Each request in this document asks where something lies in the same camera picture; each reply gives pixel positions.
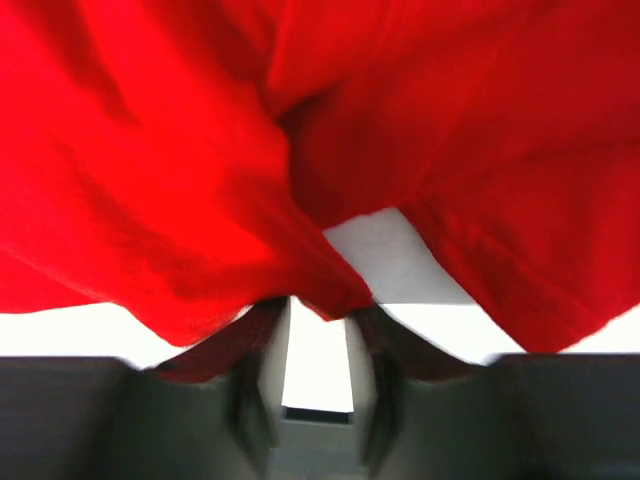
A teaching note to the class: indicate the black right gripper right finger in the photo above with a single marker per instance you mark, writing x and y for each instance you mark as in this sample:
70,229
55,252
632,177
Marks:
523,416

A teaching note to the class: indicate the red t shirt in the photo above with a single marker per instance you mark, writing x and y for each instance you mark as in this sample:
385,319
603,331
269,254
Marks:
183,159

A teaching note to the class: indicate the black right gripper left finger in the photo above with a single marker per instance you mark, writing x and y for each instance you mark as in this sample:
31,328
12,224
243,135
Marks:
199,415

